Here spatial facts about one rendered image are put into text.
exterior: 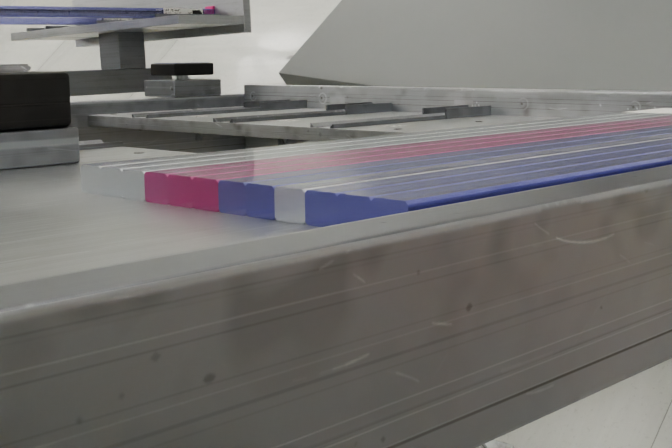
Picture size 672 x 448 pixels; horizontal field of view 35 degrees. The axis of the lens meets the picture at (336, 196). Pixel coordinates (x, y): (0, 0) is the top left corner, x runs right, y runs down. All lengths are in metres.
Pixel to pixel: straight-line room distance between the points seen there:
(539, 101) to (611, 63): 0.23
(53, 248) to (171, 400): 0.11
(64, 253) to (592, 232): 0.15
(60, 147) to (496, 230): 0.31
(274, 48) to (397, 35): 1.46
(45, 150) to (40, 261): 0.25
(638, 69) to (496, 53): 0.18
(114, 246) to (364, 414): 0.10
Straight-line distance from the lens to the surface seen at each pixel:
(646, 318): 0.36
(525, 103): 0.89
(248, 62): 2.77
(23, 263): 0.29
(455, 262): 0.27
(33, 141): 0.54
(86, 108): 1.00
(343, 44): 1.36
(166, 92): 1.07
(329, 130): 0.77
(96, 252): 0.30
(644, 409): 1.57
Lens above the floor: 1.26
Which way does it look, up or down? 36 degrees down
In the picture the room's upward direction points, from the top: 36 degrees counter-clockwise
